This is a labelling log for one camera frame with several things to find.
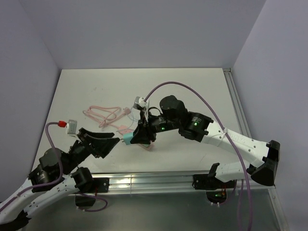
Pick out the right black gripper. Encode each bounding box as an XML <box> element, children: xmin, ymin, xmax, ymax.
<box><xmin>130</xmin><ymin>110</ymin><xmax>180</xmax><ymax>145</ymax></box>

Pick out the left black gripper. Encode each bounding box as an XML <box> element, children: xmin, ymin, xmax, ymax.
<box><xmin>62</xmin><ymin>127</ymin><xmax>121</xmax><ymax>174</ymax></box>

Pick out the teal charger plug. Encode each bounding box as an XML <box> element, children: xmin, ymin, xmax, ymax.
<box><xmin>122</xmin><ymin>132</ymin><xmax>133</xmax><ymax>145</ymax></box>

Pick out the pink power strip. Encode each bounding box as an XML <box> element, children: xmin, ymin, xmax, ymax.
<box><xmin>115</xmin><ymin>125</ymin><xmax>154</xmax><ymax>151</ymax></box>

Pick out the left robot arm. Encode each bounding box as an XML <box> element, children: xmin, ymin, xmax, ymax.
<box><xmin>0</xmin><ymin>128</ymin><xmax>120</xmax><ymax>231</ymax></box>

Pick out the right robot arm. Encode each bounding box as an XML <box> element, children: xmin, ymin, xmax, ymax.
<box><xmin>128</xmin><ymin>95</ymin><xmax>280</xmax><ymax>188</ymax></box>

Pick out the pink power plug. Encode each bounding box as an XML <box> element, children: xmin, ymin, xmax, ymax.
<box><xmin>123</xmin><ymin>107</ymin><xmax>131</xmax><ymax>115</ymax></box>

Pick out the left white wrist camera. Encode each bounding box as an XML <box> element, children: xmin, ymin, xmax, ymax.
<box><xmin>57</xmin><ymin>119</ymin><xmax>77</xmax><ymax>138</ymax></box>

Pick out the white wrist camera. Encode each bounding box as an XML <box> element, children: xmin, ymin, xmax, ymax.
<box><xmin>133</xmin><ymin>96</ymin><xmax>149</xmax><ymax>120</ymax></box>
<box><xmin>57</xmin><ymin>119</ymin><xmax>77</xmax><ymax>138</ymax></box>

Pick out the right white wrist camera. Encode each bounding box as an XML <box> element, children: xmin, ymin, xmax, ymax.
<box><xmin>133</xmin><ymin>96</ymin><xmax>149</xmax><ymax>120</ymax></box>

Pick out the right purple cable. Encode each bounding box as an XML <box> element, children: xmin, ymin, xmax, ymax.
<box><xmin>144</xmin><ymin>81</ymin><xmax>253</xmax><ymax>231</ymax></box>

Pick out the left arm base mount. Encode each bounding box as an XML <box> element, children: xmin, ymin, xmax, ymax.
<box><xmin>75</xmin><ymin>177</ymin><xmax>110</xmax><ymax>213</ymax></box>

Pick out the front aluminium rail frame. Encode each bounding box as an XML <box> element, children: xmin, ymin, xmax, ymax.
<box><xmin>14</xmin><ymin>168</ymin><xmax>289</xmax><ymax>231</ymax></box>

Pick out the aluminium rail frame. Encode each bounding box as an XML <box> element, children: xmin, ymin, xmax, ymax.
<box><xmin>222</xmin><ymin>68</ymin><xmax>252</xmax><ymax>138</ymax></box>
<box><xmin>14</xmin><ymin>168</ymin><xmax>289</xmax><ymax>231</ymax></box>

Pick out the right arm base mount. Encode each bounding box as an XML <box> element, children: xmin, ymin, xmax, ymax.
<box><xmin>192</xmin><ymin>174</ymin><xmax>237</xmax><ymax>206</ymax></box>

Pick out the right aluminium rail frame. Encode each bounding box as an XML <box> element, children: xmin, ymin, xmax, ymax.
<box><xmin>222</xmin><ymin>68</ymin><xmax>252</xmax><ymax>138</ymax></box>

